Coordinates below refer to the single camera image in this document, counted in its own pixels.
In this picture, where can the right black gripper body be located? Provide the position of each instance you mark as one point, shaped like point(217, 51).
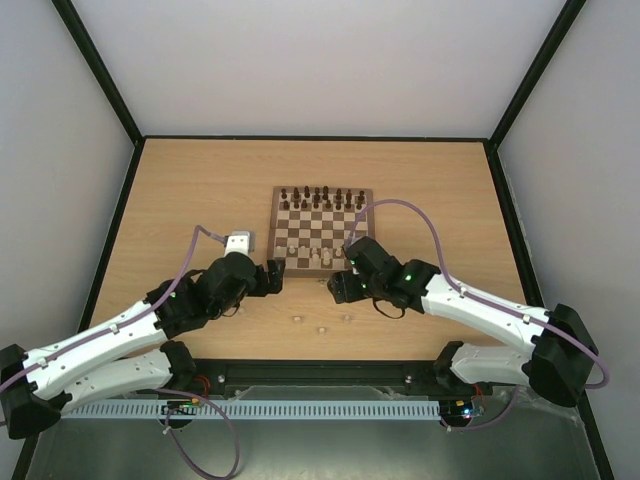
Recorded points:
point(347, 286)

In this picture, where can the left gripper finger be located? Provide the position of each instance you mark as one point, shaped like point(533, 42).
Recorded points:
point(276, 267)
point(273, 283)

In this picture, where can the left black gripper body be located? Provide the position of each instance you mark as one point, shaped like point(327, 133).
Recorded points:
point(255, 290)

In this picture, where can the white king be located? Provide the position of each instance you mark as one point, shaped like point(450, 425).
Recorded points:
point(326, 259)

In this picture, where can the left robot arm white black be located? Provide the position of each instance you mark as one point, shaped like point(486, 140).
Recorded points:
point(137, 350)

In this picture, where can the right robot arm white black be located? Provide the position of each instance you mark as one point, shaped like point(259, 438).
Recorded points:
point(549, 351)

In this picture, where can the wooden chess board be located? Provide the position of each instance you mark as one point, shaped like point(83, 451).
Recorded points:
point(316, 230)

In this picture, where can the black aluminium frame rail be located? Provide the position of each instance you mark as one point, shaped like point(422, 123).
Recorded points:
point(320, 372)

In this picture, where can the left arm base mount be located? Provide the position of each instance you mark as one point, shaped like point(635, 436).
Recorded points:
point(201, 376)

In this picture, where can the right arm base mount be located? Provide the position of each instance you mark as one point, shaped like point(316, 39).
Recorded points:
point(430, 379)

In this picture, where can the light blue cable duct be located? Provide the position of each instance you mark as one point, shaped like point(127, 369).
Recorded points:
point(260, 410)

